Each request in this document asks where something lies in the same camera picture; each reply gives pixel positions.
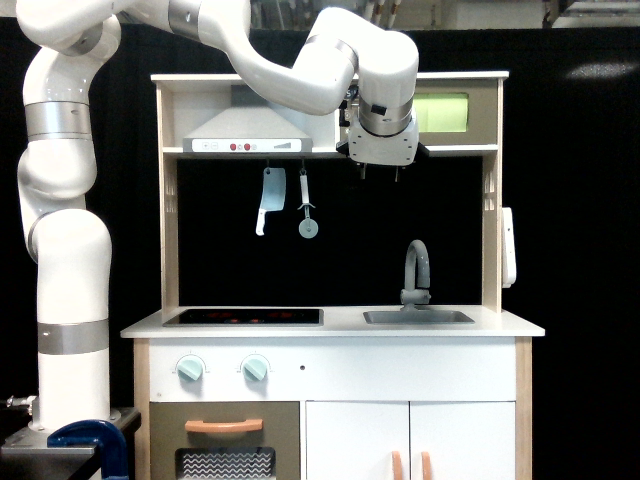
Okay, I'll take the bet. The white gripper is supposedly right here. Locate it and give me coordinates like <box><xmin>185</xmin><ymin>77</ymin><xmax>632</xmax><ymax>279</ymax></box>
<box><xmin>336</xmin><ymin>110</ymin><xmax>419</xmax><ymax>182</ymax></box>

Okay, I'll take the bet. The grey toy faucet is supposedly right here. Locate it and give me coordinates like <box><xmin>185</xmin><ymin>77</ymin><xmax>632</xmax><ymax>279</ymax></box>
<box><xmin>400</xmin><ymin>239</ymin><xmax>431</xmax><ymax>308</ymax></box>

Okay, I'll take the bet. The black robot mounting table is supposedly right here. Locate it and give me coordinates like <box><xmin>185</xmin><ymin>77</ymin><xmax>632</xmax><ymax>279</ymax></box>
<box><xmin>1</xmin><ymin>407</ymin><xmax>141</xmax><ymax>479</ymax></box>

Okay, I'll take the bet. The white wooden toy kitchen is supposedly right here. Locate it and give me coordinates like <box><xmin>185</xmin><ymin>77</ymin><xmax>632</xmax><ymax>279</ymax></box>
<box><xmin>123</xmin><ymin>71</ymin><xmax>543</xmax><ymax>479</ymax></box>

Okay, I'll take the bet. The toy pizza cutter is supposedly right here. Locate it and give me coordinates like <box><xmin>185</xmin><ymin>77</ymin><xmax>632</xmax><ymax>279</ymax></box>
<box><xmin>299</xmin><ymin>169</ymin><xmax>319</xmax><ymax>239</ymax></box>

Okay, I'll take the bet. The white cabinet door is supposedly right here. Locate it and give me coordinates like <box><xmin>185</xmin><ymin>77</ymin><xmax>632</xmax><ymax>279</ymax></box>
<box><xmin>410</xmin><ymin>402</ymin><xmax>516</xmax><ymax>479</ymax></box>
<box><xmin>306</xmin><ymin>401</ymin><xmax>410</xmax><ymax>479</ymax></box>

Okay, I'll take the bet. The blue c-clamp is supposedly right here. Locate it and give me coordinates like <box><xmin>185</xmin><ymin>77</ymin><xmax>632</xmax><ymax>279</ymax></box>
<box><xmin>47</xmin><ymin>420</ymin><xmax>129</xmax><ymax>480</ymax></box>

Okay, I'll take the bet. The toy cleaver knife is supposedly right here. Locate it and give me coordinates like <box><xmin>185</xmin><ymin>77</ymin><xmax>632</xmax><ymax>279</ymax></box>
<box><xmin>255</xmin><ymin>167</ymin><xmax>286</xmax><ymax>236</ymax></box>

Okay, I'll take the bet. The right white cabinet door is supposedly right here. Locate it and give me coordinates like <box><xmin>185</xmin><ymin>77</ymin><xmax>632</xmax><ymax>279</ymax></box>
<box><xmin>410</xmin><ymin>402</ymin><xmax>516</xmax><ymax>479</ymax></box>

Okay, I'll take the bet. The white range hood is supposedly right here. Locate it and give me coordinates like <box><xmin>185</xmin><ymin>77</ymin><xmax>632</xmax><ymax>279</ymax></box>
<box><xmin>183</xmin><ymin>85</ymin><xmax>313</xmax><ymax>154</ymax></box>

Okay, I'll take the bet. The mint stove knob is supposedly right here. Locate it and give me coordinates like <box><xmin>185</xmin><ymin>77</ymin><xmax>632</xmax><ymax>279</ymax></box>
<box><xmin>176</xmin><ymin>355</ymin><xmax>205</xmax><ymax>382</ymax></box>
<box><xmin>241</xmin><ymin>354</ymin><xmax>270</xmax><ymax>382</ymax></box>

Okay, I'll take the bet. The black toy stovetop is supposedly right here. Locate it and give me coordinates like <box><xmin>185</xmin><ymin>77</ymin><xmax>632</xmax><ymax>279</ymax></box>
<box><xmin>164</xmin><ymin>307</ymin><xmax>324</xmax><ymax>327</ymax></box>

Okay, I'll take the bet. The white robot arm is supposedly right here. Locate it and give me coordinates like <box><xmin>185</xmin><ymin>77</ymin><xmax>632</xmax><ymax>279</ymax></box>
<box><xmin>16</xmin><ymin>1</ymin><xmax>419</xmax><ymax>431</ymax></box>

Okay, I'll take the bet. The left mint stove knob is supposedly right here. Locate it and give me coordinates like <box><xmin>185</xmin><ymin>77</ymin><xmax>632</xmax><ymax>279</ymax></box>
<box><xmin>176</xmin><ymin>355</ymin><xmax>205</xmax><ymax>382</ymax></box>

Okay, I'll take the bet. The grey toy sink basin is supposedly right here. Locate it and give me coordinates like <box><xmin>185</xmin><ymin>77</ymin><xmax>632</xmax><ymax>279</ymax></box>
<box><xmin>363</xmin><ymin>310</ymin><xmax>475</xmax><ymax>325</ymax></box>

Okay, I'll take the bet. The white side-mounted toy phone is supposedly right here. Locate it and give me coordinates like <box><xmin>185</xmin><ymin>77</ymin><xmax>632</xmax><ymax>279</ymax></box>
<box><xmin>502</xmin><ymin>207</ymin><xmax>517</xmax><ymax>289</ymax></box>

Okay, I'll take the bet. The right mint stove knob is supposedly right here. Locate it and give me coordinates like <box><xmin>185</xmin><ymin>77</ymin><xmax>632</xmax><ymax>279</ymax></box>
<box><xmin>241</xmin><ymin>354</ymin><xmax>270</xmax><ymax>382</ymax></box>

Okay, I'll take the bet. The left white cabinet door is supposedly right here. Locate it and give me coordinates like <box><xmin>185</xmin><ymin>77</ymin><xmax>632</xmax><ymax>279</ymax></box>
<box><xmin>306</xmin><ymin>401</ymin><xmax>410</xmax><ymax>479</ymax></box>

